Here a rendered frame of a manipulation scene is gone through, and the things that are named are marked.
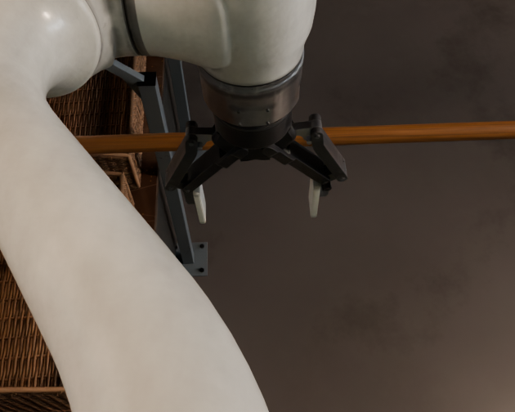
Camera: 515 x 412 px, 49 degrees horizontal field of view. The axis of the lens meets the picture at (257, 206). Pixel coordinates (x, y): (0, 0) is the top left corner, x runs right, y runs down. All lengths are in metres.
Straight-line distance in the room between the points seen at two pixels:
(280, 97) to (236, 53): 0.07
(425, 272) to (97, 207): 2.01
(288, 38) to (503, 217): 2.05
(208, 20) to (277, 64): 0.07
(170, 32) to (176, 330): 0.26
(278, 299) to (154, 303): 1.88
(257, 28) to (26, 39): 0.15
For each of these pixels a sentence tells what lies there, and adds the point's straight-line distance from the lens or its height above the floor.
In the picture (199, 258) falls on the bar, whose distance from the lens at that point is 2.14.
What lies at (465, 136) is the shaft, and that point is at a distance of 0.99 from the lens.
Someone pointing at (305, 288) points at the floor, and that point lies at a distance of 2.10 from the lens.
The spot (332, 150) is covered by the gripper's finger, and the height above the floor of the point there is 1.44.
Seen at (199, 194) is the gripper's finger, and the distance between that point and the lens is 0.64.
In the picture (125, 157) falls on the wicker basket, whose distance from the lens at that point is 1.52.
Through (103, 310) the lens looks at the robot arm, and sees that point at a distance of 0.20.
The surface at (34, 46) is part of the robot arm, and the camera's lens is 0.37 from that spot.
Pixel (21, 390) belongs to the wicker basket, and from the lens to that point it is 1.27.
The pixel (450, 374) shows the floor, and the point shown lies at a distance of 2.09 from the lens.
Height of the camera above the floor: 1.92
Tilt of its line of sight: 58 degrees down
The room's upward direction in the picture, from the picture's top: straight up
